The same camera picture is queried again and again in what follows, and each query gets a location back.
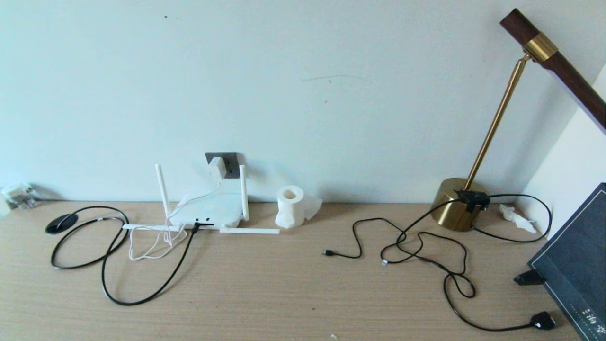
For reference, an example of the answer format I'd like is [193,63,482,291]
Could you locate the black ethernet cable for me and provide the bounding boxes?
[51,206,201,306]

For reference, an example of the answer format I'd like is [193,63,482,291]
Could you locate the grey wall socket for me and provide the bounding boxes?
[205,152,240,179]

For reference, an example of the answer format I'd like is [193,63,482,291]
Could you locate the white router with antennas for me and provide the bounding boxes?
[122,163,281,234]

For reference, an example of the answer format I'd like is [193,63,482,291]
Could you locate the crumpled white tissue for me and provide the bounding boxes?
[501,203,539,233]

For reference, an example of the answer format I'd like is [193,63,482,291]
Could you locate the white toilet paper roll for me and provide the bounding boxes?
[276,185,323,229]

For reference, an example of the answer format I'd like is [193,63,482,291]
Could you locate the brass desk lamp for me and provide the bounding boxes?
[431,9,606,233]

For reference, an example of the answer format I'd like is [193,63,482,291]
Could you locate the black plastic clip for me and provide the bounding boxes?
[514,270,546,286]

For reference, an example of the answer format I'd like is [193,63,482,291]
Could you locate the crumpled clear plastic wrapper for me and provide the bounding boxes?
[0,183,36,210]

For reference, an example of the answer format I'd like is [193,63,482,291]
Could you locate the black lamp power cord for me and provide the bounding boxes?
[395,188,558,332]

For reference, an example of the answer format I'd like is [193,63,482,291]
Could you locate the thin black USB cable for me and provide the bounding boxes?
[321,217,470,278]

